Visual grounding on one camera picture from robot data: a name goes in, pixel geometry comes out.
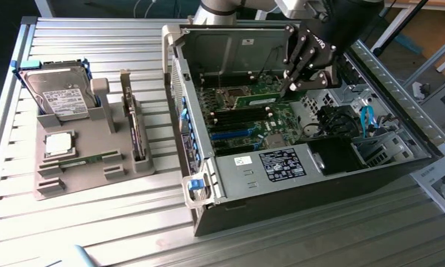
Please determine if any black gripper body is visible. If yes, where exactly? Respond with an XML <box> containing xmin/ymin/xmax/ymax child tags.
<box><xmin>299</xmin><ymin>0</ymin><xmax>385</xmax><ymax>70</ymax></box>

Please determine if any green RAM stick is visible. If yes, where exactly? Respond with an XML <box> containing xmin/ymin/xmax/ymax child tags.
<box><xmin>59</xmin><ymin>151</ymin><xmax>119</xmax><ymax>168</ymax></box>
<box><xmin>232</xmin><ymin>93</ymin><xmax>287</xmax><ymax>109</ymax></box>

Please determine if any black RAM slot bank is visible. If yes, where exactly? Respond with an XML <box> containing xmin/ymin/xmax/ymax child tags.
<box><xmin>213</xmin><ymin>105</ymin><xmax>276</xmax><ymax>126</ymax></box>
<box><xmin>199</xmin><ymin>71</ymin><xmax>256</xmax><ymax>89</ymax></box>

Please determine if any black tripod stand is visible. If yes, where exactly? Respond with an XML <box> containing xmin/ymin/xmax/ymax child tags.
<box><xmin>371</xmin><ymin>0</ymin><xmax>433</xmax><ymax>56</ymax></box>

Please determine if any black open PC case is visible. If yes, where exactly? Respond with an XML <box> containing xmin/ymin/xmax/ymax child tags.
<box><xmin>160</xmin><ymin>23</ymin><xmax>445</xmax><ymax>238</ymax></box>

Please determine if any green motherboard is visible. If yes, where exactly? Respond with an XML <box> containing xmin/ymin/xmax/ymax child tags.
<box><xmin>195</xmin><ymin>72</ymin><xmax>312</xmax><ymax>156</ymax></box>

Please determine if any CPU socket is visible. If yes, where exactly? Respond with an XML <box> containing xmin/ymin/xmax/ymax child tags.
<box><xmin>213</xmin><ymin>85</ymin><xmax>253</xmax><ymax>110</ymax></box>

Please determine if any white power strip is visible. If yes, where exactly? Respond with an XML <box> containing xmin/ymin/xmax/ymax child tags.
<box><xmin>411</xmin><ymin>81</ymin><xmax>432</xmax><ymax>98</ymax></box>

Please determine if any black fan shroud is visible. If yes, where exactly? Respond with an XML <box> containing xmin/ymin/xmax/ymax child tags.
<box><xmin>305</xmin><ymin>137</ymin><xmax>371</xmax><ymax>176</ymax></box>

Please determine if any metal disk bay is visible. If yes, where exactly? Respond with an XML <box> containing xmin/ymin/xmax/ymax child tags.
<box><xmin>351</xmin><ymin>130</ymin><xmax>423</xmax><ymax>168</ymax></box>

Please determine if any blue expansion slot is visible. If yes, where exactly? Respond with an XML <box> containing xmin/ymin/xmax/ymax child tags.
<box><xmin>211</xmin><ymin>128</ymin><xmax>255</xmax><ymax>141</ymax></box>

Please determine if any grey computer tower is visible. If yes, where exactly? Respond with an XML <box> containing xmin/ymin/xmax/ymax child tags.
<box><xmin>417</xmin><ymin>77</ymin><xmax>445</xmax><ymax>129</ymax></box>

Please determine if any grey power supply unit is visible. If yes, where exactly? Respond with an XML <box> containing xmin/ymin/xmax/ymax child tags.
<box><xmin>207</xmin><ymin>143</ymin><xmax>325</xmax><ymax>204</ymax></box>

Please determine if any graphics card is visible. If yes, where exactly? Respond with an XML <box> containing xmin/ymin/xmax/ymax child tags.
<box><xmin>119</xmin><ymin>69</ymin><xmax>148</xmax><ymax>162</ymax></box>

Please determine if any printed paper sheet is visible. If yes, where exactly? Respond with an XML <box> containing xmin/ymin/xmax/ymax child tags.
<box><xmin>409</xmin><ymin>163</ymin><xmax>445</xmax><ymax>222</ymax></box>

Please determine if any silver hard disk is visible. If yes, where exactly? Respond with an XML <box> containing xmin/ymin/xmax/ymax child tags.
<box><xmin>21</xmin><ymin>64</ymin><xmax>100</xmax><ymax>121</ymax></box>

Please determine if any grey parts rack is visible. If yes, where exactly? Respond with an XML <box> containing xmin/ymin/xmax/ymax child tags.
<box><xmin>32</xmin><ymin>69</ymin><xmax>157</xmax><ymax>201</ymax></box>

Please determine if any blue disk carrier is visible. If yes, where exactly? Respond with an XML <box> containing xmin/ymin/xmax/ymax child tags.
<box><xmin>9</xmin><ymin>57</ymin><xmax>95</xmax><ymax>117</ymax></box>

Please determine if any silver CPU chip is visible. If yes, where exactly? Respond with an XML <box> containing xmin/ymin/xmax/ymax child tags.
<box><xmin>44</xmin><ymin>132</ymin><xmax>77</xmax><ymax>157</ymax></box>

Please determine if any light blue object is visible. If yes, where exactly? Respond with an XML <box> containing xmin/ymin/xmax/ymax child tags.
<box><xmin>40</xmin><ymin>244</ymin><xmax>96</xmax><ymax>267</ymax></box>

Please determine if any thin black wire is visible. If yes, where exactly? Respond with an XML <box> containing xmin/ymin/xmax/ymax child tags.
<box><xmin>259</xmin><ymin>46</ymin><xmax>285</xmax><ymax>82</ymax></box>

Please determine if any black wire bundle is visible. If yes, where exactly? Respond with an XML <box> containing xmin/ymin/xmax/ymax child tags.
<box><xmin>317</xmin><ymin>105</ymin><xmax>363</xmax><ymax>139</ymax></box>

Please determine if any blue SATA wire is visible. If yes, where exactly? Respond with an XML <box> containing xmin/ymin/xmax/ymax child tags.
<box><xmin>359</xmin><ymin>105</ymin><xmax>380</xmax><ymax>139</ymax></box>

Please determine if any beige case handle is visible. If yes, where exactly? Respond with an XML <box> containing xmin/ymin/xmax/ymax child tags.
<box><xmin>180</xmin><ymin>174</ymin><xmax>213</xmax><ymax>210</ymax></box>

